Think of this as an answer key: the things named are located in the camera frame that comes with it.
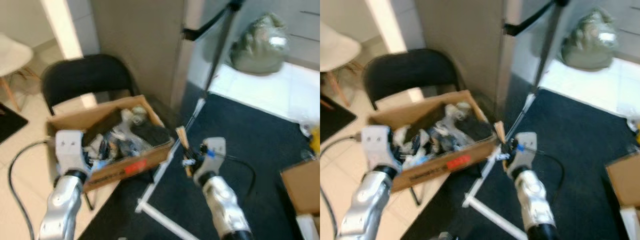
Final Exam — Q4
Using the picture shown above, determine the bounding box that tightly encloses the open cardboard trash box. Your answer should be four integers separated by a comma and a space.
46, 95, 177, 193
367, 90, 501, 193

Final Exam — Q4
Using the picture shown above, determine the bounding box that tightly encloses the large black floor mat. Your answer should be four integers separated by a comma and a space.
75, 82, 321, 240
400, 85, 640, 240

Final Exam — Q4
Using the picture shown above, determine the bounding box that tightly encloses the small black floor mat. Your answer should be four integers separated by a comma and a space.
320, 92, 358, 143
0, 102, 29, 145

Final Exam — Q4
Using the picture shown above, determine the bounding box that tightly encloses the white floor frame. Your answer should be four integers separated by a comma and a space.
462, 92, 536, 240
135, 97, 207, 240

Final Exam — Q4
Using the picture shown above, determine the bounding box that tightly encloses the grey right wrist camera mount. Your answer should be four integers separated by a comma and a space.
192, 136, 227, 183
505, 131, 538, 176

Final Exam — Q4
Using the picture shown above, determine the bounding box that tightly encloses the yellow trash item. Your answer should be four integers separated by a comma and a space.
625, 116, 640, 148
300, 125, 321, 155

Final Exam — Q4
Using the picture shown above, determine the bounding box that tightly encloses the grey green rubbish bag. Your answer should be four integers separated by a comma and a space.
560, 7, 618, 71
229, 12, 291, 76

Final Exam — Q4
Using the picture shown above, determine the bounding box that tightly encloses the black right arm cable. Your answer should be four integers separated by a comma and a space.
532, 149, 566, 191
220, 155, 257, 198

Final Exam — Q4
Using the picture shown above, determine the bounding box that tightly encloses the white crumpled trash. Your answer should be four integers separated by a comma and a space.
435, 102, 473, 146
107, 107, 148, 151

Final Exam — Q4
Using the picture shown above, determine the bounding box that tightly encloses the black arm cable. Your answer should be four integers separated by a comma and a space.
220, 155, 257, 198
320, 134, 363, 240
532, 149, 566, 191
7, 140, 58, 240

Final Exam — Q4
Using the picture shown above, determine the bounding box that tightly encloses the white shell chair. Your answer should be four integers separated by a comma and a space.
0, 32, 40, 112
320, 21, 363, 108

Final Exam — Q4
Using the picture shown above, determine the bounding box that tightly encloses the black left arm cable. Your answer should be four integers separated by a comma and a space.
320, 134, 363, 240
7, 140, 58, 240

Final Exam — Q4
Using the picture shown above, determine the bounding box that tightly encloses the plain cardboard box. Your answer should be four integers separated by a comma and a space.
605, 152, 640, 208
279, 159, 321, 217

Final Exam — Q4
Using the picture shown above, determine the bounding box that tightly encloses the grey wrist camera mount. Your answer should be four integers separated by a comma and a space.
505, 131, 538, 176
54, 130, 93, 176
192, 136, 227, 183
360, 125, 403, 171

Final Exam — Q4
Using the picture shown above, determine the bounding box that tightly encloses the black trash piece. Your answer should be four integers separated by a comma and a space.
457, 117, 496, 143
131, 122, 172, 148

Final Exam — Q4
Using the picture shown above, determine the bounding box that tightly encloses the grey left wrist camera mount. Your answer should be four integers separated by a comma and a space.
54, 130, 93, 176
360, 125, 403, 171

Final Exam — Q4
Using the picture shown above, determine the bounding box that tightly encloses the black tripod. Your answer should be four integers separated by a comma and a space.
181, 0, 246, 101
502, 0, 571, 96

